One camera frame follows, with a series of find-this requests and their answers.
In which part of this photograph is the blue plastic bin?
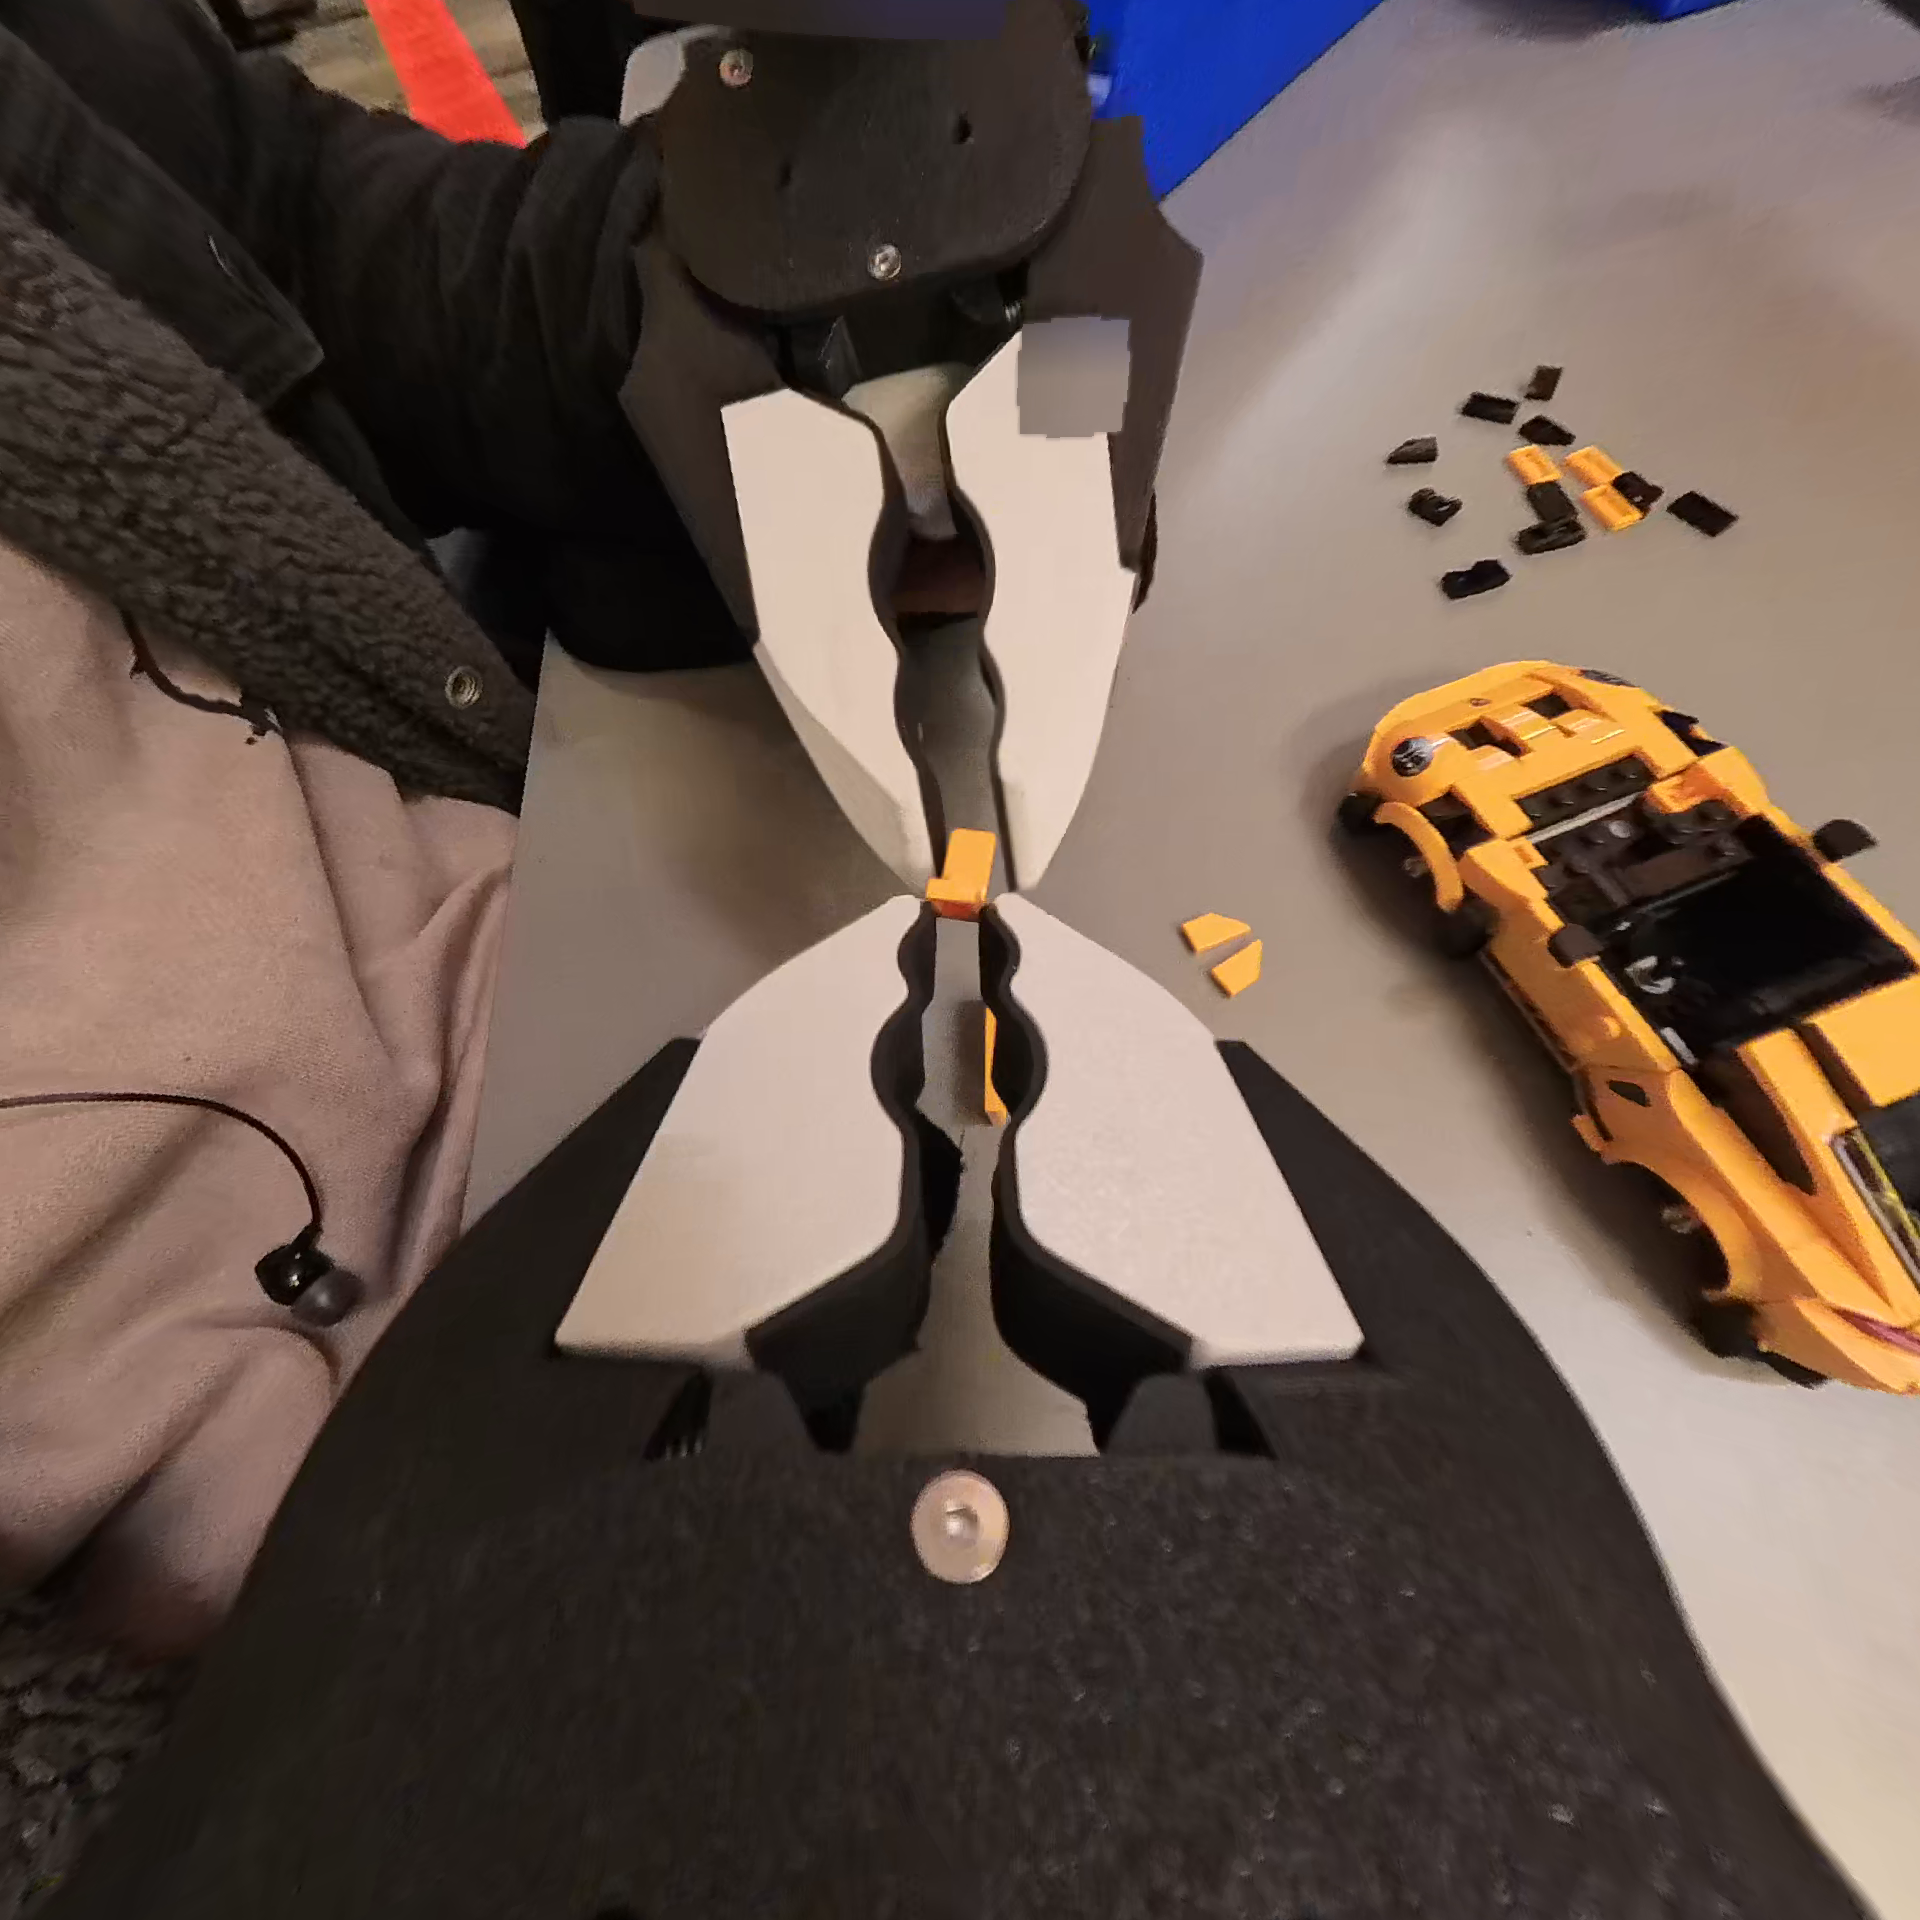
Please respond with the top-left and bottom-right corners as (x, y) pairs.
(1079, 0), (1359, 196)

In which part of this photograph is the black fleece jacket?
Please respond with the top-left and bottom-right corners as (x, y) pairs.
(0, 0), (542, 1920)

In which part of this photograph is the person's left hand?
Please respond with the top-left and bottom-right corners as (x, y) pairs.
(896, 539), (991, 619)

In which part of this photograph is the pile of small lego parts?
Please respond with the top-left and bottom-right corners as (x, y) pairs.
(1388, 363), (1738, 601)

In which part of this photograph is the orange lego car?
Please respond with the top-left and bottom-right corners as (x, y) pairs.
(1334, 660), (1920, 1396)

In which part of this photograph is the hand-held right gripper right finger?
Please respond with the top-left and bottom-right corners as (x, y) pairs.
(977, 893), (1366, 1456)

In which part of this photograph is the orange-red panel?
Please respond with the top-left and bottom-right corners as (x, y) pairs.
(368, 0), (529, 148)

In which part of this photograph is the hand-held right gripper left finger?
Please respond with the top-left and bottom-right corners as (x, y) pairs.
(554, 895), (964, 1456)

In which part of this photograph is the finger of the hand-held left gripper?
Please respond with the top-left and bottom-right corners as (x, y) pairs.
(720, 387), (941, 887)
(944, 350), (1136, 893)

